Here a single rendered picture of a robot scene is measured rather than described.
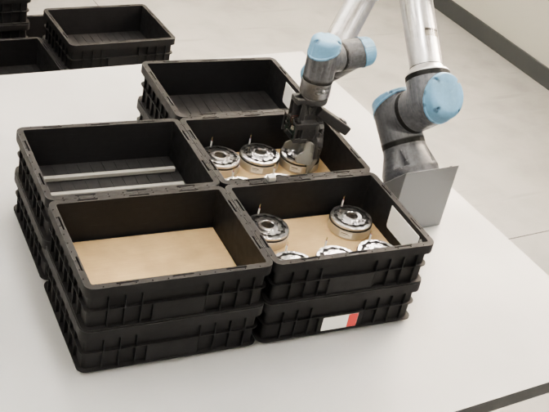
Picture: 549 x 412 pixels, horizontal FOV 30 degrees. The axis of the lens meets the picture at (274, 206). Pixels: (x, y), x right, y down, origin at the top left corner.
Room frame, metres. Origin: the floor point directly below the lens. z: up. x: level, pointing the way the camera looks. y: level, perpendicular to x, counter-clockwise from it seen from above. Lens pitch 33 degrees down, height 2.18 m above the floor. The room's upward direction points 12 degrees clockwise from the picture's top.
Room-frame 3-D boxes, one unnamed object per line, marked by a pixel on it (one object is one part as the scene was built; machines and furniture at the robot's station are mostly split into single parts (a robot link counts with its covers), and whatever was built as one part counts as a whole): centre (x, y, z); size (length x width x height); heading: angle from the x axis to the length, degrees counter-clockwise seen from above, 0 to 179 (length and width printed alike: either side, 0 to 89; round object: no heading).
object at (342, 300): (1.93, -0.12, 0.76); 0.40 x 0.30 x 0.12; 121
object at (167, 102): (2.44, 0.19, 0.92); 0.40 x 0.30 x 0.02; 121
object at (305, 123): (2.25, -0.03, 0.99); 0.09 x 0.08 x 0.12; 121
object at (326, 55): (2.25, -0.04, 1.15); 0.09 x 0.08 x 0.11; 135
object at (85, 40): (3.37, 0.72, 0.37); 0.40 x 0.30 x 0.45; 126
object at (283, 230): (1.93, 0.01, 0.86); 0.10 x 0.10 x 0.01
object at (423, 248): (1.93, -0.12, 0.92); 0.40 x 0.30 x 0.02; 121
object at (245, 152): (2.24, 0.06, 0.86); 0.10 x 0.10 x 0.01
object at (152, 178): (1.98, 0.37, 0.87); 0.40 x 0.30 x 0.11; 121
